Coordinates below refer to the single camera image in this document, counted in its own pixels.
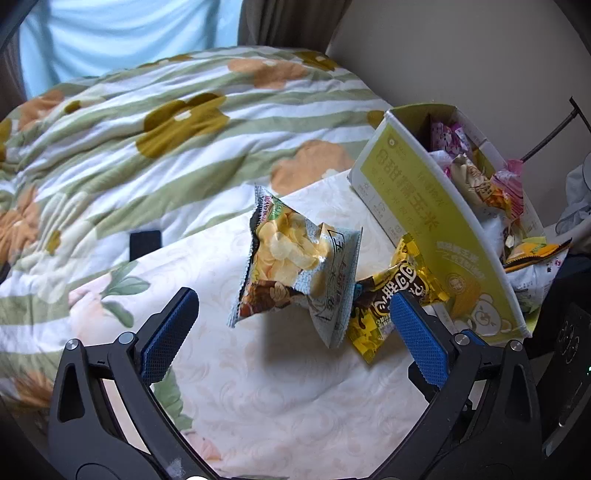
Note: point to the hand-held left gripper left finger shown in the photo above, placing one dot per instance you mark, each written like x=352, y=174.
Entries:
x=171, y=332

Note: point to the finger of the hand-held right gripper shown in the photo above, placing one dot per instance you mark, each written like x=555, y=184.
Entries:
x=474, y=338

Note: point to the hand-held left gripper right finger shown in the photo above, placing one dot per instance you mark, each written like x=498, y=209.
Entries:
x=420, y=337

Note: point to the yellow brown snack bag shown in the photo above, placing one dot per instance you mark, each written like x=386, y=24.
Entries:
x=374, y=318

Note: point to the yellow cardboard box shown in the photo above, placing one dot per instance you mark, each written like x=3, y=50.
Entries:
x=429, y=221

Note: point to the blue grey chips bag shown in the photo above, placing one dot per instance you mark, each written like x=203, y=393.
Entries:
x=286, y=258

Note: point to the grey white snack bag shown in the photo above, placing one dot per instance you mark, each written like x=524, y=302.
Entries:
x=535, y=279

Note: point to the flat black device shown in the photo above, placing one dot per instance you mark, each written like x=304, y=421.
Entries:
x=145, y=244

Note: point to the yellow black snack bag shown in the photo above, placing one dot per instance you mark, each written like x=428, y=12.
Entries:
x=531, y=251

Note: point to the white plastic pack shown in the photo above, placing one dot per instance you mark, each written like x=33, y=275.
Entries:
x=494, y=233

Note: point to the white floral bed sheet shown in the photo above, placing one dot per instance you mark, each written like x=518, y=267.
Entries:
x=277, y=392

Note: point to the beige cartoon snack bag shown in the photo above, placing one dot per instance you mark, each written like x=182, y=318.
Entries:
x=480, y=184

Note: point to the grey clothing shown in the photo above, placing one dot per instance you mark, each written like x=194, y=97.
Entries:
x=577, y=212

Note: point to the green striped floral blanket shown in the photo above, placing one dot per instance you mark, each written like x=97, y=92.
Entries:
x=115, y=152

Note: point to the pink purple snack packet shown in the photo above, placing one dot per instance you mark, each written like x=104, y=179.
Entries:
x=441, y=136
x=461, y=138

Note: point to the black metal stand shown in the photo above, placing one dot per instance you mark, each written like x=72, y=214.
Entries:
x=554, y=134

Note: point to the brown curtain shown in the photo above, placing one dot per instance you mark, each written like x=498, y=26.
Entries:
x=14, y=69
x=281, y=21

